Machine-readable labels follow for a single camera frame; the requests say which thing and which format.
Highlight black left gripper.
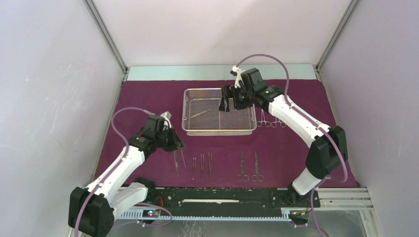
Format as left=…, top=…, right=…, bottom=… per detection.
left=155, top=124, right=185, bottom=153

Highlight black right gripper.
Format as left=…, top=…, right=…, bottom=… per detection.
left=219, top=83, right=255, bottom=112

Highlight steel instrument tray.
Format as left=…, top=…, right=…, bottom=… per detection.
left=182, top=88, right=256, bottom=136

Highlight steel forceps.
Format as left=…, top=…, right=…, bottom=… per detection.
left=256, top=110, right=271, bottom=127
left=251, top=153, right=264, bottom=182
left=238, top=153, right=250, bottom=182

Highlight steel surgical scissors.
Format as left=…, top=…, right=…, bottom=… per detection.
left=270, top=118, right=286, bottom=128

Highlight maroon surgical wrap cloth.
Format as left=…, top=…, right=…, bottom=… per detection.
left=96, top=80, right=309, bottom=188

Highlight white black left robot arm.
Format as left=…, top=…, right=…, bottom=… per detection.
left=68, top=128, right=185, bottom=237

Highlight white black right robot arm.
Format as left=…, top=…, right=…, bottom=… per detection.
left=219, top=85, right=348, bottom=206

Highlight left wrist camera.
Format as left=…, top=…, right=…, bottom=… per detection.
left=144, top=111, right=172, bottom=132

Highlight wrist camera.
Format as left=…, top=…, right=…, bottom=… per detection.
left=144, top=111, right=172, bottom=132
left=230, top=66, right=267, bottom=93

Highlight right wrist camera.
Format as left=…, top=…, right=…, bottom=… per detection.
left=230, top=66, right=267, bottom=93

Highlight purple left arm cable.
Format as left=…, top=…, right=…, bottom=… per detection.
left=74, top=107, right=173, bottom=237

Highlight grey cable duct strip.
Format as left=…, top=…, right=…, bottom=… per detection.
left=117, top=209, right=291, bottom=221

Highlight right corner aluminium post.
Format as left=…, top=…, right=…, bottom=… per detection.
left=315, top=0, right=361, bottom=72

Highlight corner aluminium post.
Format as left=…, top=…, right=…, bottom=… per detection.
left=84, top=0, right=128, bottom=74
left=315, top=0, right=361, bottom=72

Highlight left corner aluminium post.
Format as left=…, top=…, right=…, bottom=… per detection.
left=84, top=0, right=128, bottom=74

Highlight aluminium frame rail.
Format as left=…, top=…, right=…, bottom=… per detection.
left=76, top=186, right=374, bottom=211

